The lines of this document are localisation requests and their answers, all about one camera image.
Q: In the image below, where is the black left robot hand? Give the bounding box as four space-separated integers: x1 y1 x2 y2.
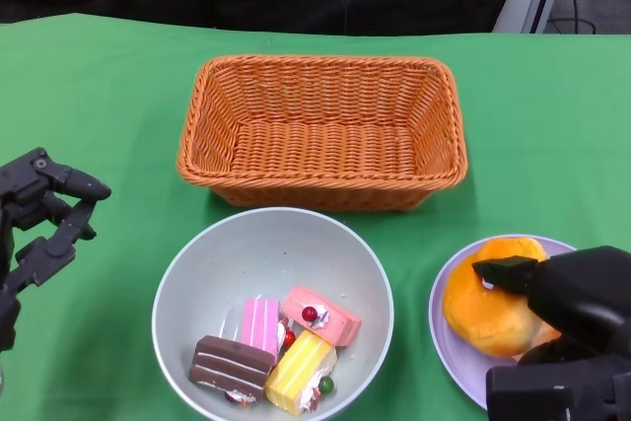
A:
0 147 112 353

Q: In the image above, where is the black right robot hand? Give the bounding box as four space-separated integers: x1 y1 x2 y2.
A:
471 246 631 368

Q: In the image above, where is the grey round bowl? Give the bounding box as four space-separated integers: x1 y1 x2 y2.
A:
151 207 395 421

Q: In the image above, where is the pale lavender round plate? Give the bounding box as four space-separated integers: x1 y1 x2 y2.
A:
427 234 578 412

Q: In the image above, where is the chocolate layered cake slice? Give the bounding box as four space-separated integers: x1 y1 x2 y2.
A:
188 335 276 402

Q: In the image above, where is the pink striped cake slice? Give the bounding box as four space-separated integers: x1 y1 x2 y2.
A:
240 296 281 358

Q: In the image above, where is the salmon pink cake slice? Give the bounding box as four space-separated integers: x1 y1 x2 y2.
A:
281 285 363 348

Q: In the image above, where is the yellow cake slice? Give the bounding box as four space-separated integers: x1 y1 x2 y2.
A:
264 329 338 416

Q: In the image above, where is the orange wicker basket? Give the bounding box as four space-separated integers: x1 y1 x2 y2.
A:
175 55 468 213

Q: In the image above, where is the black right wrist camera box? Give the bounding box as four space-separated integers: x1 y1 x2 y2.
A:
485 351 631 421

